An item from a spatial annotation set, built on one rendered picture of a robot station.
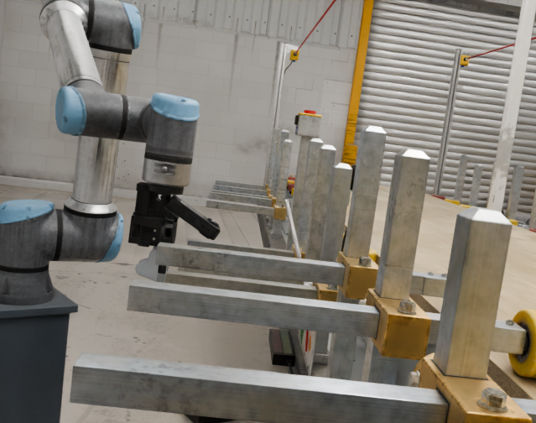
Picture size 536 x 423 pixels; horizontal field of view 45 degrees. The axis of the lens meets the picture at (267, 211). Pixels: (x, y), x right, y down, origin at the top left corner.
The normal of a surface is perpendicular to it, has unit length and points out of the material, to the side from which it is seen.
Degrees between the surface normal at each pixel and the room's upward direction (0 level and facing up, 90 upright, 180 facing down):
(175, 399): 90
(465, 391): 0
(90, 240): 98
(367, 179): 90
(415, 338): 90
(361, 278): 90
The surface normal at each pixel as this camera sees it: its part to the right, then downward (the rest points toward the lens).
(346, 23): 0.14, 0.14
